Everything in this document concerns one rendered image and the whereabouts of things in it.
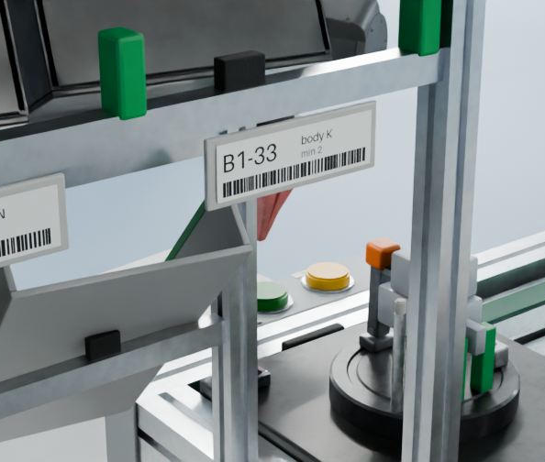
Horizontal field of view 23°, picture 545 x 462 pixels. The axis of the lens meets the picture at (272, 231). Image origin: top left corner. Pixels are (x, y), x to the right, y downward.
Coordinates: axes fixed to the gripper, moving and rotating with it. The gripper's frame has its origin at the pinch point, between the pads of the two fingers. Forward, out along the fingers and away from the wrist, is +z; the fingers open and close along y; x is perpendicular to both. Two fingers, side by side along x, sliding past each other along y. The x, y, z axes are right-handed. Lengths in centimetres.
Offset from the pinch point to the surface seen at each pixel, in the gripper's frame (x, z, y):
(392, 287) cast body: -20.8, -3.8, -4.2
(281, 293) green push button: -2.6, 5.2, 0.6
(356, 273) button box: -1.6, 6.4, 10.4
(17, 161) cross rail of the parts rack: -42, -29, -45
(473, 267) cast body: -25.1, -6.0, -0.5
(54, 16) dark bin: -35, -32, -39
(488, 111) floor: 231, 106, 292
